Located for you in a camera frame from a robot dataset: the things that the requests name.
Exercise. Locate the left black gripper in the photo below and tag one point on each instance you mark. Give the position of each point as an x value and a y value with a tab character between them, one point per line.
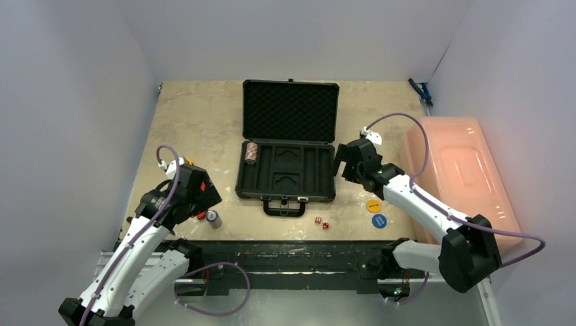
208	197

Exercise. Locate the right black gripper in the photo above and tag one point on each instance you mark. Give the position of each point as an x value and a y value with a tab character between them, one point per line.
350	159

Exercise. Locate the purple poker chip stack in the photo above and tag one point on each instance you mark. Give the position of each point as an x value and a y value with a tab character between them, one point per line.
213	219

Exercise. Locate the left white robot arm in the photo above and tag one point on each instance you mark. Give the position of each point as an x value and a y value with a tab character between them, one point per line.
124	288

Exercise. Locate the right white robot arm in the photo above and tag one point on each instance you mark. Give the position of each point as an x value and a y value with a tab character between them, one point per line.
466	251

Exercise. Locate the black poker set case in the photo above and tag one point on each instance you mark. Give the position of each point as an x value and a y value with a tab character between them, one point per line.
294	125

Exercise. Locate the yellow dealer button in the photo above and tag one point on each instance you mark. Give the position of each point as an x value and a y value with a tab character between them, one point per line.
373	206

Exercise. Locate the blue dealer button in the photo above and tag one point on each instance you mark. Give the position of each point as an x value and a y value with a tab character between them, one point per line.
379	221

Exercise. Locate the pink translucent plastic bin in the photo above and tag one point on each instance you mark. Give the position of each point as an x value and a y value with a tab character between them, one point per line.
460	171

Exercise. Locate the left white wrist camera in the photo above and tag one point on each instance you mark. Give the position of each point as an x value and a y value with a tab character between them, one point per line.
170	168

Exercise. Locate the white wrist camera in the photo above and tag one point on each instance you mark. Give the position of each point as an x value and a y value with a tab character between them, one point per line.
170	168
374	137

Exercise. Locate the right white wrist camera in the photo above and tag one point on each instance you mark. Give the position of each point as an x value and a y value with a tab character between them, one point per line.
374	137

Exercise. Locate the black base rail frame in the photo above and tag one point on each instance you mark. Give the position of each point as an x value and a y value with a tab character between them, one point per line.
348	265

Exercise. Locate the blue handled pliers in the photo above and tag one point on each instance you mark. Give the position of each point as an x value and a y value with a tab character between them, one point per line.
422	90

